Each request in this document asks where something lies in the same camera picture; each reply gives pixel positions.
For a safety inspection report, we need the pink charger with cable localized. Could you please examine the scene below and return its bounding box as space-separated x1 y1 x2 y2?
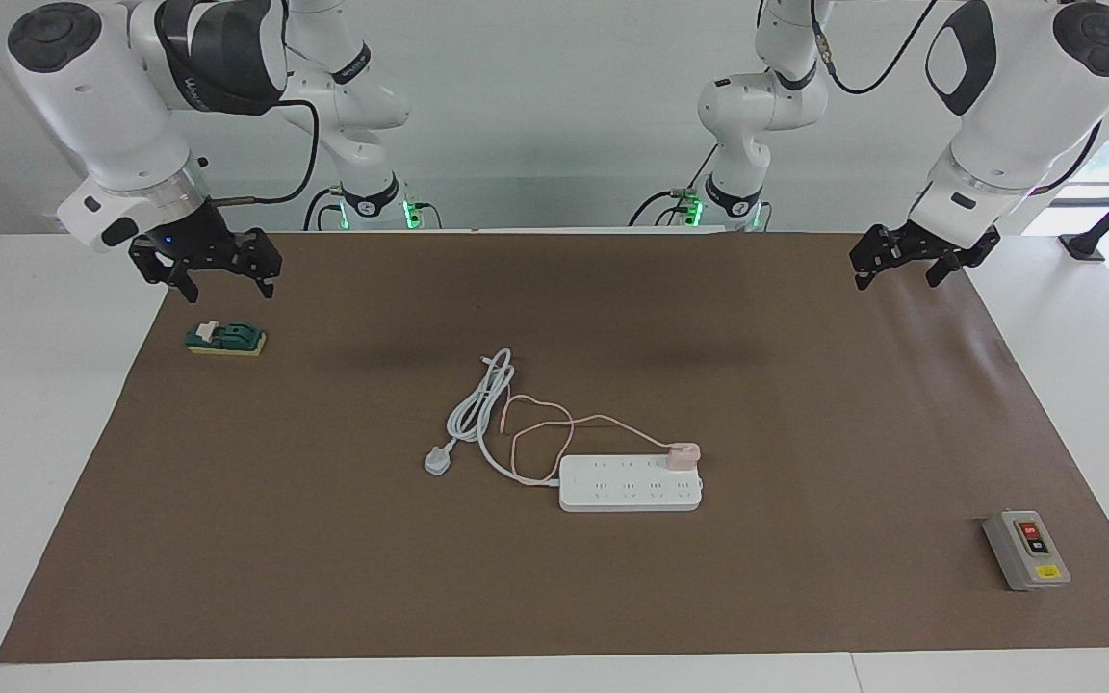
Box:
500 391 703 485

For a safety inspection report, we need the brown table mat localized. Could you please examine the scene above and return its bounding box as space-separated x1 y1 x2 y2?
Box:
0 231 1109 665

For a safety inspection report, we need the green knife switch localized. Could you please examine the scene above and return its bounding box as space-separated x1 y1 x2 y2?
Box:
185 320 269 358

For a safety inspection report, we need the black base cable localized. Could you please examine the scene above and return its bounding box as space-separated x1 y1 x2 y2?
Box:
301 186 349 233
626 144 721 229

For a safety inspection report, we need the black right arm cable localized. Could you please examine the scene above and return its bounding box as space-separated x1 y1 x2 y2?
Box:
213 96 322 206

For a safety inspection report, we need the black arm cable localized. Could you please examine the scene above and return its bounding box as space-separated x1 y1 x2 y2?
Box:
810 0 941 96
213 96 322 206

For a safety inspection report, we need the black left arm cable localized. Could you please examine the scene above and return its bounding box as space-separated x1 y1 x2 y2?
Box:
810 0 941 96

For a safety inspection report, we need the grey on-off switch box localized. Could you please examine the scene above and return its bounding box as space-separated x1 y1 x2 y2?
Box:
982 509 1072 592

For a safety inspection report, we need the white power strip with cord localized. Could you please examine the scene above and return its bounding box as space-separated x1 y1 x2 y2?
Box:
424 347 705 514

